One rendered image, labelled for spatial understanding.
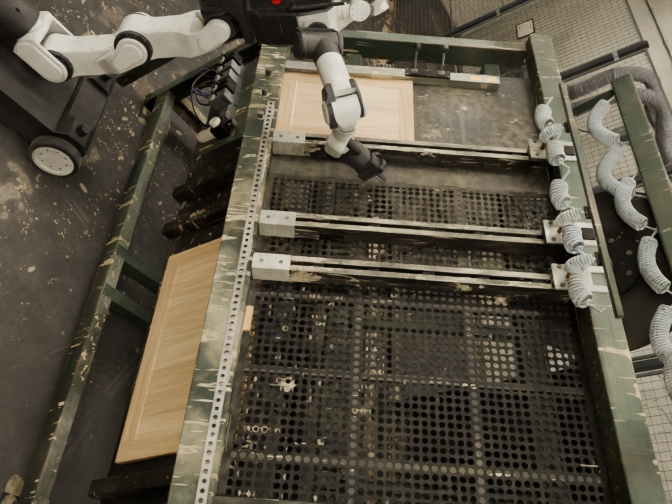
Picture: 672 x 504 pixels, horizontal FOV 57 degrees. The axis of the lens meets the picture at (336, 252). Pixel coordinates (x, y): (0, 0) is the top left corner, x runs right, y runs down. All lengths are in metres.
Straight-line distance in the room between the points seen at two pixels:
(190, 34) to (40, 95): 0.70
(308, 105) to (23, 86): 1.11
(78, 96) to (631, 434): 2.39
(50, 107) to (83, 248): 0.59
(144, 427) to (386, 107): 1.59
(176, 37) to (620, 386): 1.91
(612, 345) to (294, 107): 1.53
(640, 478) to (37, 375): 2.03
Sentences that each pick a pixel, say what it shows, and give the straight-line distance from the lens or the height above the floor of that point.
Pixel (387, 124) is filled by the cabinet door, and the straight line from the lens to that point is 2.65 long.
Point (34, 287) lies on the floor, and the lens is 2.67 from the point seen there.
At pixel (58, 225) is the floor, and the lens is 2.82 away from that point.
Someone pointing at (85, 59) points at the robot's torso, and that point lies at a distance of 2.69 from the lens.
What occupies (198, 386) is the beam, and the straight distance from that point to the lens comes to 1.92.
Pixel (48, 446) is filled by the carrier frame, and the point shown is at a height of 0.17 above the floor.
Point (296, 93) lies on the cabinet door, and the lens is 2.77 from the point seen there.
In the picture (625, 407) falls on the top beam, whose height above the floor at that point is 1.88.
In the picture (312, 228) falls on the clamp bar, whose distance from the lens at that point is 2.19.
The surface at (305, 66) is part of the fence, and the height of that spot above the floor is 0.98.
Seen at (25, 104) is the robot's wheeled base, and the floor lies 0.17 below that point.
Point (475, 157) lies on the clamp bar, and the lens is 2.52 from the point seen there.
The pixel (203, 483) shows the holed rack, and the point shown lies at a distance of 1.81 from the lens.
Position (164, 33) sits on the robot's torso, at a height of 0.76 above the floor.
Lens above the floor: 2.10
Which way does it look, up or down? 27 degrees down
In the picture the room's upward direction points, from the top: 72 degrees clockwise
